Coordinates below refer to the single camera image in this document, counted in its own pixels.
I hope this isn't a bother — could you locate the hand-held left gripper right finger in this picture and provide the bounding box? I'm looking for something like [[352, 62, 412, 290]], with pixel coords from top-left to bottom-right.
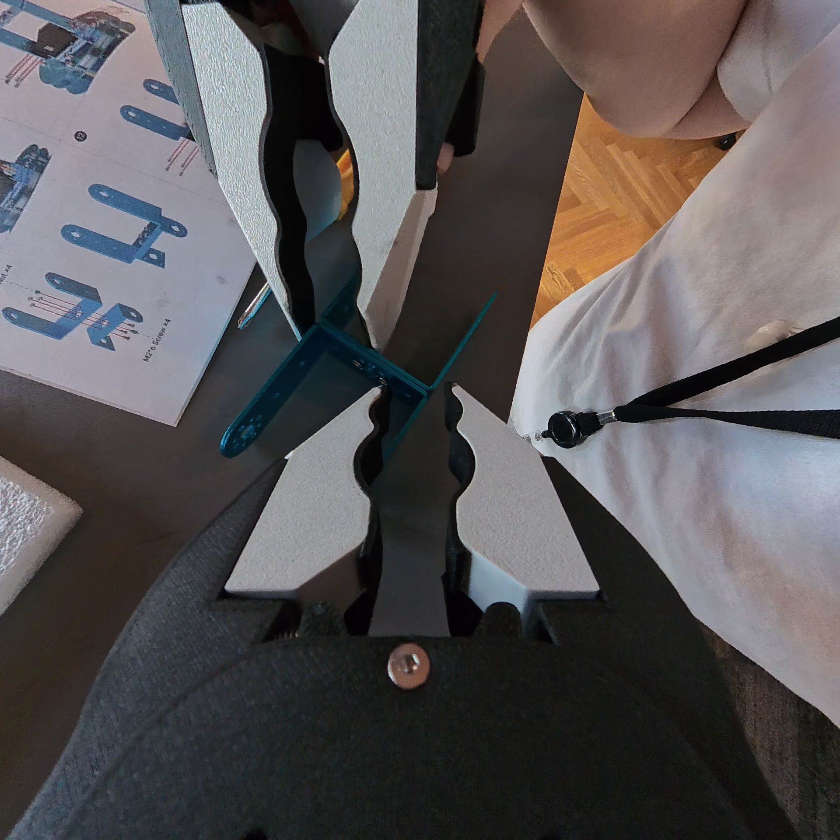
[[443, 382, 601, 614]]

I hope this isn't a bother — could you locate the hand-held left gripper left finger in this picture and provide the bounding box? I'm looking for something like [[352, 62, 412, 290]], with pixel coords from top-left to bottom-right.
[[224, 386, 385, 601]]

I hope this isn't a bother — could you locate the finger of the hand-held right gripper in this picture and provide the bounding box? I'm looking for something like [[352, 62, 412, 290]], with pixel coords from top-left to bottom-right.
[[180, 3, 320, 342], [326, 0, 439, 349]]

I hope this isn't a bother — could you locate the blue metal bracket assembly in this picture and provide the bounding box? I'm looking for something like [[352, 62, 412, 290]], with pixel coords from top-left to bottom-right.
[[220, 292, 497, 460]]

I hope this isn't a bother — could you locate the person's right forearm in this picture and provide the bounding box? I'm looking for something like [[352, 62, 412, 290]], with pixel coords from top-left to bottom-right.
[[476, 0, 752, 139]]

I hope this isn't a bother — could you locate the dark desk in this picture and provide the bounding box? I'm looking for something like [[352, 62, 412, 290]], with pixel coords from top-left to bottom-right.
[[0, 39, 585, 828]]

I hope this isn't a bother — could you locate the thin silver metal tool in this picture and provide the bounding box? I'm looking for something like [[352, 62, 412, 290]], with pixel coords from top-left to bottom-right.
[[238, 282, 271, 330]]

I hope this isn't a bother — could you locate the white instruction sheet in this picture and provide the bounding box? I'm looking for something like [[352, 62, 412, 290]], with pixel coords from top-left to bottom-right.
[[0, 0, 258, 427]]

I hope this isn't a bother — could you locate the white foam block with hole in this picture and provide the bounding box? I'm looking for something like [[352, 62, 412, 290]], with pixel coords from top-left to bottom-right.
[[0, 456, 84, 618]]

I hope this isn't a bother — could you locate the black lanyard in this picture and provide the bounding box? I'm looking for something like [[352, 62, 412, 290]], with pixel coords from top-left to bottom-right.
[[548, 317, 840, 450]]

